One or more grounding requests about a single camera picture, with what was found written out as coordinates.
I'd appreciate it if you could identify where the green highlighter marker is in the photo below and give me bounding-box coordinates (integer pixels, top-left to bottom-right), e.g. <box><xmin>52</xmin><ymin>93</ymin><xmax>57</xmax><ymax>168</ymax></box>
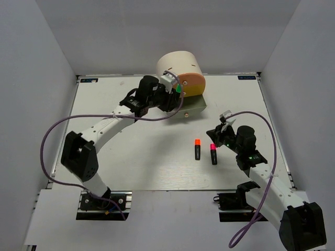
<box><xmin>176</xmin><ymin>84</ymin><xmax>182</xmax><ymax>93</ymax></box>

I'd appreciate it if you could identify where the pink highlighter marker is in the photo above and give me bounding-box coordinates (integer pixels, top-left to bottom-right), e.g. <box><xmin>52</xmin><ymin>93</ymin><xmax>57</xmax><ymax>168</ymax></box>
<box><xmin>210</xmin><ymin>143</ymin><xmax>218</xmax><ymax>165</ymax></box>

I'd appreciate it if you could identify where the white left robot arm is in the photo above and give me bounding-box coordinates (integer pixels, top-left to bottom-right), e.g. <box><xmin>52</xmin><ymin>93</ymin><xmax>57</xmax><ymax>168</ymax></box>
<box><xmin>61</xmin><ymin>71</ymin><xmax>183</xmax><ymax>209</ymax></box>

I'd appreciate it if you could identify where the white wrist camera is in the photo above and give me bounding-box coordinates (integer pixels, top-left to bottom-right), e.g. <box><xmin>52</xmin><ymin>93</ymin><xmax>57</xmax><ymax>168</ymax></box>
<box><xmin>219</xmin><ymin>110</ymin><xmax>235</xmax><ymax>132</ymax></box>
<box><xmin>159</xmin><ymin>71</ymin><xmax>179</xmax><ymax>93</ymax></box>

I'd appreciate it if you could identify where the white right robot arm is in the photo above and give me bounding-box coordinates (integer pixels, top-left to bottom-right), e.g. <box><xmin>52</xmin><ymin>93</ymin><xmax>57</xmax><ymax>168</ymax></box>
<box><xmin>206</xmin><ymin>124</ymin><xmax>327</xmax><ymax>250</ymax></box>

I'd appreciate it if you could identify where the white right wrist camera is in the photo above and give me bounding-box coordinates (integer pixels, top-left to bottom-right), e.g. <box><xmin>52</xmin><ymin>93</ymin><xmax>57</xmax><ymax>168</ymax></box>
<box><xmin>219</xmin><ymin>110</ymin><xmax>235</xmax><ymax>132</ymax></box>

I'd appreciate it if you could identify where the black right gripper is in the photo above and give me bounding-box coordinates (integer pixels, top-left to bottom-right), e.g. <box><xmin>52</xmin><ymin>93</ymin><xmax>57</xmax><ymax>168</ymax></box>
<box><xmin>207</xmin><ymin>122</ymin><xmax>243</xmax><ymax>154</ymax></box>

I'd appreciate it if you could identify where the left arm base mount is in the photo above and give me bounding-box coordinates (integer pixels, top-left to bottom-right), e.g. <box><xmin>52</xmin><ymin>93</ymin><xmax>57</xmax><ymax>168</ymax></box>
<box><xmin>76</xmin><ymin>191</ymin><xmax>132</xmax><ymax>221</ymax></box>

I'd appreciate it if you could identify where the blue right corner label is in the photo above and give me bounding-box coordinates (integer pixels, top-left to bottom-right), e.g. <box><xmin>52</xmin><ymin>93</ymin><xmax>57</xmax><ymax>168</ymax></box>
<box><xmin>238</xmin><ymin>75</ymin><xmax>256</xmax><ymax>80</ymax></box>

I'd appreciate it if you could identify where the blue left corner label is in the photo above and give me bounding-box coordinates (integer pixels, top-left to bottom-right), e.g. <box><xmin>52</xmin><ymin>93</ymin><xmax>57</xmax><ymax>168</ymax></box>
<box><xmin>80</xmin><ymin>78</ymin><xmax>98</xmax><ymax>83</ymax></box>

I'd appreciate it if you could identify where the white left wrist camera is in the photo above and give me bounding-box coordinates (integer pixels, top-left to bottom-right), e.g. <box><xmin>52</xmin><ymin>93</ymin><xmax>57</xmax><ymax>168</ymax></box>
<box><xmin>159</xmin><ymin>71</ymin><xmax>179</xmax><ymax>93</ymax></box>

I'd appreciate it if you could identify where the cream round drawer container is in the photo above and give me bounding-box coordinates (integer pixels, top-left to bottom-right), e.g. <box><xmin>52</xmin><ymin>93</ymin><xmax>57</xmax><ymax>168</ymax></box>
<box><xmin>156</xmin><ymin>51</ymin><xmax>207</xmax><ymax>119</ymax></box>

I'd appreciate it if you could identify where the orange highlighter marker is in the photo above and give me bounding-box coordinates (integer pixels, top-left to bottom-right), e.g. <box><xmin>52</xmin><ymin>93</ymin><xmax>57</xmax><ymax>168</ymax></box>
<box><xmin>194</xmin><ymin>139</ymin><xmax>201</xmax><ymax>161</ymax></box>

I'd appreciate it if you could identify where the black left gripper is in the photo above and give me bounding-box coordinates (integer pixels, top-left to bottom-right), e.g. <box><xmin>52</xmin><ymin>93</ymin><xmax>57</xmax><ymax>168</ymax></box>
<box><xmin>147</xmin><ymin>83</ymin><xmax>178</xmax><ymax>113</ymax></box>

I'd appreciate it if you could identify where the blue corner label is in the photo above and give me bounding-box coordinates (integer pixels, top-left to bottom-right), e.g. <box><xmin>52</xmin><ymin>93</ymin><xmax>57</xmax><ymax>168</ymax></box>
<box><xmin>80</xmin><ymin>78</ymin><xmax>98</xmax><ymax>83</ymax></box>
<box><xmin>238</xmin><ymin>75</ymin><xmax>256</xmax><ymax>80</ymax></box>

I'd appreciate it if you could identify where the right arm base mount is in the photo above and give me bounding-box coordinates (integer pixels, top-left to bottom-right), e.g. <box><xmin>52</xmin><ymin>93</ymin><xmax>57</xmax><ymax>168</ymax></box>
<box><xmin>213</xmin><ymin>192</ymin><xmax>256</xmax><ymax>223</ymax></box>

